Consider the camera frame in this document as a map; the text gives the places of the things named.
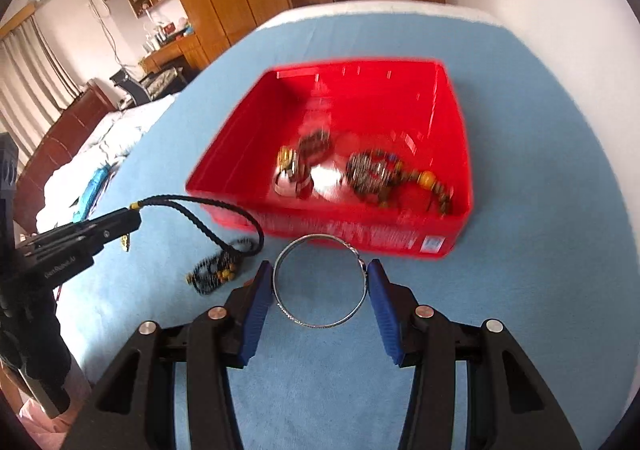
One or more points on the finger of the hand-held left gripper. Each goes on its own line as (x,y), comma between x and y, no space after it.
(100,236)
(100,221)

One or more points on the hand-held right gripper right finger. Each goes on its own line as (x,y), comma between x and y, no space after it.
(386,315)

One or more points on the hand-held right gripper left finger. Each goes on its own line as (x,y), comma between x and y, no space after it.
(255,315)

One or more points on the thin silver bangle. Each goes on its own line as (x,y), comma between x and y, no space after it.
(280,307)

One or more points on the black bead strand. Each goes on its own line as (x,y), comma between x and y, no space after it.
(217,270)

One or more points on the gold pendant charm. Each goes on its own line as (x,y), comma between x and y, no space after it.
(285,157)

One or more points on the silver watch red face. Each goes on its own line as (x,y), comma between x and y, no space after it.
(314,142)

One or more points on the red tin box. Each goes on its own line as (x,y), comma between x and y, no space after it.
(400,105)

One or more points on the turquoise cloth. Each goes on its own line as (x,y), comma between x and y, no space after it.
(92,192)

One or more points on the wooden bed with white bedding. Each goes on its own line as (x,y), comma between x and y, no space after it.
(115,135)

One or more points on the dark wooden headboard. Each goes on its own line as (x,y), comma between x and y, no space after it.
(65,140)

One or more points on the pink cloth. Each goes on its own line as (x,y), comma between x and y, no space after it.
(47,417)

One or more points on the black office chair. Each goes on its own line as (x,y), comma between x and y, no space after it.
(131,87)

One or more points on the beige curtain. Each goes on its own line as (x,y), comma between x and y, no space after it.
(30,90)

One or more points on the wooden desk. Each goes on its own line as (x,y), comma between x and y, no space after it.
(170,52)

